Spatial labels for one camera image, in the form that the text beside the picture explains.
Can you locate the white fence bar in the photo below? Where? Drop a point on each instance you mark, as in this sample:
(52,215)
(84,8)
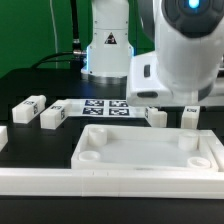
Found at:
(112,183)
(216,147)

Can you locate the white front fence bar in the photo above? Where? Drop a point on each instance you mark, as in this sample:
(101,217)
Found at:
(112,183)

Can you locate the tag sheet on table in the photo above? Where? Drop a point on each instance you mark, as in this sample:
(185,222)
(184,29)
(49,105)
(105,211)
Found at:
(104,108)

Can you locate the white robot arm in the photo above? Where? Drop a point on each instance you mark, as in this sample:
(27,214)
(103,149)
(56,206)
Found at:
(188,36)

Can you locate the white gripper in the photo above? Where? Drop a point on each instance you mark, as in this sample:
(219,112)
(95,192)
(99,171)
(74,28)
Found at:
(145,89)

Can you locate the white desk top tray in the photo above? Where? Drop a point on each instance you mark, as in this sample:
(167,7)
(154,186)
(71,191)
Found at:
(112,147)

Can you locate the white left fence piece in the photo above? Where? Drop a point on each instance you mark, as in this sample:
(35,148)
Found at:
(3,137)

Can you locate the white right fence bar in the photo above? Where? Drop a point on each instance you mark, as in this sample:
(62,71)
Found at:
(216,147)

